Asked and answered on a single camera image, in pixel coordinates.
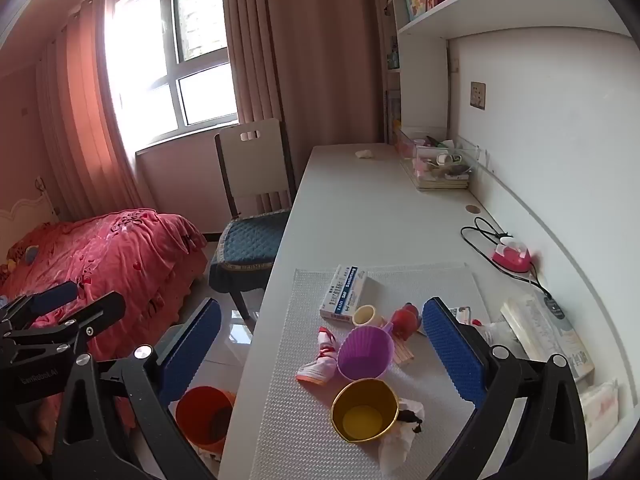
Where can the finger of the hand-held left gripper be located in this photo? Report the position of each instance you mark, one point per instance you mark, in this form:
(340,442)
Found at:
(55,296)
(102,312)

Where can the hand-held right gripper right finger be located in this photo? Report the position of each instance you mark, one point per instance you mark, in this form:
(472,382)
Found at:
(452,350)

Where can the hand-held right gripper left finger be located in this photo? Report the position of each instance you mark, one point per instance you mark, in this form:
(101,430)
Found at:
(194,342)

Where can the wooden sticks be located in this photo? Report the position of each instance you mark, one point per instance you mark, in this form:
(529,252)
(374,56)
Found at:
(402,356)

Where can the orange waste bin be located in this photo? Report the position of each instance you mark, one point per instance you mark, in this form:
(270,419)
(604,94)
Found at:
(202,415)

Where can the purple silicone cup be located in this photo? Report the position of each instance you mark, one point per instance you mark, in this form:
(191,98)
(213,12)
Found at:
(365,355)

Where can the small cream cup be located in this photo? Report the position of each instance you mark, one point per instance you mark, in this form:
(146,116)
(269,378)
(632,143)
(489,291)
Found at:
(366,316)

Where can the yellow paper cup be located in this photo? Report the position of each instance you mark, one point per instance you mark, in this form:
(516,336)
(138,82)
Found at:
(362,412)

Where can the white tissue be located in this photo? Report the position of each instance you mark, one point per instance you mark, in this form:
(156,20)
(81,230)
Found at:
(397,447)

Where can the pink white baby shoe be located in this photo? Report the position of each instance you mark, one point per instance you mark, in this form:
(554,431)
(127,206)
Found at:
(320,365)

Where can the clear plastic wrapper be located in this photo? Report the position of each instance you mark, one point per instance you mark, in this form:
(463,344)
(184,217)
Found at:
(500,335)

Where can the stuffed toy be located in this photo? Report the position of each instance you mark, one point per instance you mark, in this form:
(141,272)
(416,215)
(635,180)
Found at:
(25,255)

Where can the red toy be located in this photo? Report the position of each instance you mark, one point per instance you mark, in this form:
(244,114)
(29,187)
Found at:
(404,321)

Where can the white bed headboard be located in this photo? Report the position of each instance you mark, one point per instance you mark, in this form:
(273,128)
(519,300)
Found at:
(27,212)

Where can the white tissue pack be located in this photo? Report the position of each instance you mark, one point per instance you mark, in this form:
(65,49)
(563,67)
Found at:
(550,332)

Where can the pink desk gadget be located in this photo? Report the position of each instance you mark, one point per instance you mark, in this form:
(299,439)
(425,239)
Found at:
(511,256)

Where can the blue quilted seat cushion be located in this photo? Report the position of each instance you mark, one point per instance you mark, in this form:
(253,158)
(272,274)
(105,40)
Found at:
(247,245)

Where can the white ribbed mat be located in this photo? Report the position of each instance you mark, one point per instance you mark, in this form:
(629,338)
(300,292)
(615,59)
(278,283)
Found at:
(295,410)

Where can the white blue medicine box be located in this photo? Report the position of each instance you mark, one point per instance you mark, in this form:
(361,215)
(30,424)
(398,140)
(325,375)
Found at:
(345,290)

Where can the pink patterned tissue pack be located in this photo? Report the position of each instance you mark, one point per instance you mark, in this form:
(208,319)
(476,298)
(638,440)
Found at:
(600,415)

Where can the orange curtain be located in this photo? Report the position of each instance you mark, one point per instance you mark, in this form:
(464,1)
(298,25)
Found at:
(85,125)

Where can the clear desk organizer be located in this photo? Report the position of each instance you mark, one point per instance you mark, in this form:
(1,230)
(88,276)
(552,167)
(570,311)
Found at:
(440,165)

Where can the white backed chair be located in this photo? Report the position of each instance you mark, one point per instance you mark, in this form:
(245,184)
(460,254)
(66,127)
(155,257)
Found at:
(257,160)

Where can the crumpled paper ball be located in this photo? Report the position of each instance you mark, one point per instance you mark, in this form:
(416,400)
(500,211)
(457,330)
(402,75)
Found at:
(363,154)

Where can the window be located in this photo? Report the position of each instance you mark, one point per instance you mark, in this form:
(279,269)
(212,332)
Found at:
(200,100)

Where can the pink beige curtain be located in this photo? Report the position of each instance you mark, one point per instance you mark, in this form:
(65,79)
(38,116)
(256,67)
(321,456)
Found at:
(310,60)

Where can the white shelf unit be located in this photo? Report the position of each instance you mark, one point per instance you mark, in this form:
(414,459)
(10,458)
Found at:
(500,5)

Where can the cartoon picture card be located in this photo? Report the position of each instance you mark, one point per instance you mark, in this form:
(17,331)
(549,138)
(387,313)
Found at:
(416,2)

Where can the wall socket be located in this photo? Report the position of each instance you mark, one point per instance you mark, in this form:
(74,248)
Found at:
(478,95)

